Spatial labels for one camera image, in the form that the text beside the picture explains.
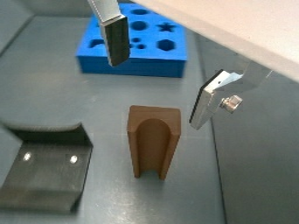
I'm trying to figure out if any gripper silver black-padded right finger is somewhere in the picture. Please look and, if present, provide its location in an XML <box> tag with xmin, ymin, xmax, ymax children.
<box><xmin>190</xmin><ymin>61</ymin><xmax>272</xmax><ymax>130</ymax></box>

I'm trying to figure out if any black curved holder stand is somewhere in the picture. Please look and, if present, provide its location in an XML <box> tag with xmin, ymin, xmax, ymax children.
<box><xmin>0</xmin><ymin>123</ymin><xmax>92</xmax><ymax>214</ymax></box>

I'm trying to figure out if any brown arch block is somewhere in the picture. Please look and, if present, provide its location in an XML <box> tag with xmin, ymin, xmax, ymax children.
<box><xmin>127</xmin><ymin>105</ymin><xmax>182</xmax><ymax>179</ymax></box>

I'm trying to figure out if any blue shape sorting board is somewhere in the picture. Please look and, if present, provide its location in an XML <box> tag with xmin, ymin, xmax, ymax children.
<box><xmin>76</xmin><ymin>3</ymin><xmax>187</xmax><ymax>78</ymax></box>

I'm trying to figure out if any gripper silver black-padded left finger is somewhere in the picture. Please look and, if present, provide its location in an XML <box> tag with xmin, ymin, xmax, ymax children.
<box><xmin>88</xmin><ymin>0</ymin><xmax>129</xmax><ymax>67</ymax></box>

